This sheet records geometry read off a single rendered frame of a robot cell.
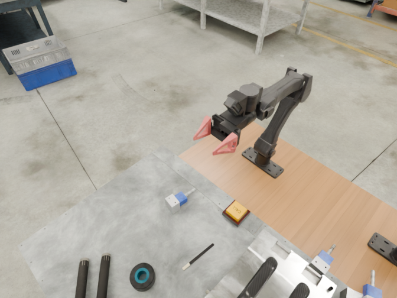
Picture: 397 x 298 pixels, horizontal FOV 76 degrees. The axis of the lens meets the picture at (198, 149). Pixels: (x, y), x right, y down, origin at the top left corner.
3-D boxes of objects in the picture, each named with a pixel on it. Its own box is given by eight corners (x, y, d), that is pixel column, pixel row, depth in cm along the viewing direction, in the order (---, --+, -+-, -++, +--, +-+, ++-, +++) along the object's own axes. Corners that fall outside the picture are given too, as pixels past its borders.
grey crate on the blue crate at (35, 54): (61, 46, 323) (56, 34, 312) (72, 59, 301) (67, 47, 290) (8, 61, 298) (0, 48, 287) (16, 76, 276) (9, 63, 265)
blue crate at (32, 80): (67, 61, 339) (60, 45, 323) (78, 74, 317) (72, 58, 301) (17, 77, 314) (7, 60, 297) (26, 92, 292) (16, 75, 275)
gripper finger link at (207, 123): (205, 139, 69) (228, 123, 73) (187, 126, 72) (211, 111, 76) (205, 155, 74) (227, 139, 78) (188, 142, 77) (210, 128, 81)
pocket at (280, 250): (275, 243, 88) (277, 239, 85) (289, 254, 85) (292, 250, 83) (268, 253, 86) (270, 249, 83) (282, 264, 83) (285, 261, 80)
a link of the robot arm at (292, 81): (267, 108, 77) (318, 70, 91) (244, 95, 82) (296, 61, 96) (260, 136, 86) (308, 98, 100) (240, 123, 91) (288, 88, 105)
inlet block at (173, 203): (191, 188, 109) (191, 181, 105) (198, 196, 107) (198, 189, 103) (166, 205, 104) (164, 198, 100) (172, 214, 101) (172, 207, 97)
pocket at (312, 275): (304, 266, 83) (308, 262, 80) (319, 278, 80) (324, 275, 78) (297, 277, 81) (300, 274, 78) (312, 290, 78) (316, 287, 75)
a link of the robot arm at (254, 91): (256, 101, 69) (282, 83, 74) (232, 88, 73) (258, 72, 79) (250, 132, 78) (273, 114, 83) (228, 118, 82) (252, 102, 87)
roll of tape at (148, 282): (135, 296, 82) (133, 294, 79) (128, 272, 87) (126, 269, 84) (159, 284, 84) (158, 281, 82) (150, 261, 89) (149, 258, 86)
